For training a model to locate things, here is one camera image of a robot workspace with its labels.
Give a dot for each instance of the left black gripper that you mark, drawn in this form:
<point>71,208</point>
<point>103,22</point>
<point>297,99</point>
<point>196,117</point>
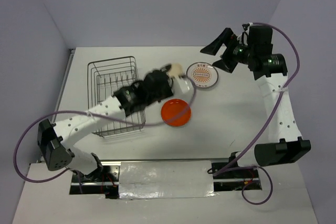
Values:
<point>169,84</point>

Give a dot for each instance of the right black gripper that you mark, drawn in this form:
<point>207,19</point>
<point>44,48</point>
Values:
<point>226,35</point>

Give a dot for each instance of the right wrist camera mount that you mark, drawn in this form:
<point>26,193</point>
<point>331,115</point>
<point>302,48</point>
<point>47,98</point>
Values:
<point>243,37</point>

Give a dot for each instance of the silver foil tape sheet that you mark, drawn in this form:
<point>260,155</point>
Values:
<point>154,180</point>

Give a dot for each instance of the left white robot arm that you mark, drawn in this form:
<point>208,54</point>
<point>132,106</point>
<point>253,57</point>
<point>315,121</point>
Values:
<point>57,140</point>

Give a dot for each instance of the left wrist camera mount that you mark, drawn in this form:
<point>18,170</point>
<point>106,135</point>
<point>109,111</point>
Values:
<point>181,86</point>

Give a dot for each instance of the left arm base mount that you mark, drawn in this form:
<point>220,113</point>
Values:
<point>106,184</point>

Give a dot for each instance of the orange sunburst plate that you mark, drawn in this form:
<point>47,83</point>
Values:
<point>203,74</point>

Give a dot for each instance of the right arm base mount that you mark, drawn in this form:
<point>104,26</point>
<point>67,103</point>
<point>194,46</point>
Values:
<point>242,175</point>

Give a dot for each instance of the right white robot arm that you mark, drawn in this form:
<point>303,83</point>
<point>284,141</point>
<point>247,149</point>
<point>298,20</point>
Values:
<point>279,141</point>

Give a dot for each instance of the cream plate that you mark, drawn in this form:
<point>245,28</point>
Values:
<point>174,70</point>

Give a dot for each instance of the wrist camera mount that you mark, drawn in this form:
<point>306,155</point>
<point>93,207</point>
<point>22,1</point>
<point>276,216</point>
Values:
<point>243,37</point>
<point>181,86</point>

